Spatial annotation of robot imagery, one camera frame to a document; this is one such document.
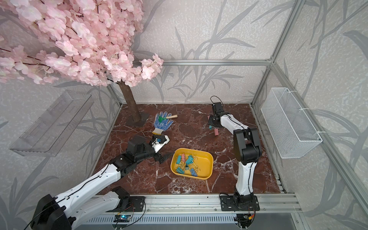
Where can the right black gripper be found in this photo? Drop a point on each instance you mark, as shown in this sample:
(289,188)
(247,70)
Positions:
(210,121)

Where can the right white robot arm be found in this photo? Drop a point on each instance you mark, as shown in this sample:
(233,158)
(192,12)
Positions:
(247,151)

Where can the left green circuit board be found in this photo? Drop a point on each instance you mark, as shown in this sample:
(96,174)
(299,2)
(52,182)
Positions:
(122,218)

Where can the clear acrylic wall shelf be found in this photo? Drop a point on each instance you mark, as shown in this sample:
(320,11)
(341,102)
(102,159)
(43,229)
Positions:
(47,136)

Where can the blue dotted work glove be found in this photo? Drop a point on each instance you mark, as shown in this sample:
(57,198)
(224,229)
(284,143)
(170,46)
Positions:
(162,123)

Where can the white wire mesh basket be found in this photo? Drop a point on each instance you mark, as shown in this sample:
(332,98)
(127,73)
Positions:
(292,131)

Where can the blue binder clip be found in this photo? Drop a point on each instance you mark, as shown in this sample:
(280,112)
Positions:
(193,172)

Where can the pink blossom artificial tree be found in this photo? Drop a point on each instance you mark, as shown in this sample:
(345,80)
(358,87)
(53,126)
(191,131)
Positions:
(95,39)

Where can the teal binder clip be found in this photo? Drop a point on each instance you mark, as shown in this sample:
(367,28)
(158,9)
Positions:
(179,159)
(190,160)
(180,170)

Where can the aluminium front rail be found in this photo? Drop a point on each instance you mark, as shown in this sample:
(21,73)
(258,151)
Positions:
(197,208)

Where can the right circuit board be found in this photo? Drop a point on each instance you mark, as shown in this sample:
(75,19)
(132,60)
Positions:
(244,221)

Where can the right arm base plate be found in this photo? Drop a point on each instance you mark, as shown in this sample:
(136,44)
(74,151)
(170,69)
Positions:
(238,202)

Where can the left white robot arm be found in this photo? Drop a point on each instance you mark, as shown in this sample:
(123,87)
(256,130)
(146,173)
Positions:
(72,208)

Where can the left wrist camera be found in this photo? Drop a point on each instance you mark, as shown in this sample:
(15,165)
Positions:
(158,141)

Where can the yellow plastic storage tray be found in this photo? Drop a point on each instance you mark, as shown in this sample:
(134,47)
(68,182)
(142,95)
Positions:
(203,163)

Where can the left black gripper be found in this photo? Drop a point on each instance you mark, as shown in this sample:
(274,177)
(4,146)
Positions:
(157,157)

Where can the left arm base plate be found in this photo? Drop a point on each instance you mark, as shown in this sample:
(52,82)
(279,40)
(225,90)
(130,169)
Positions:
(136,204)

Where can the green wooden-handled garden tool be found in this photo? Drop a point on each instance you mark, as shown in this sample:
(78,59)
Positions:
(168,117)

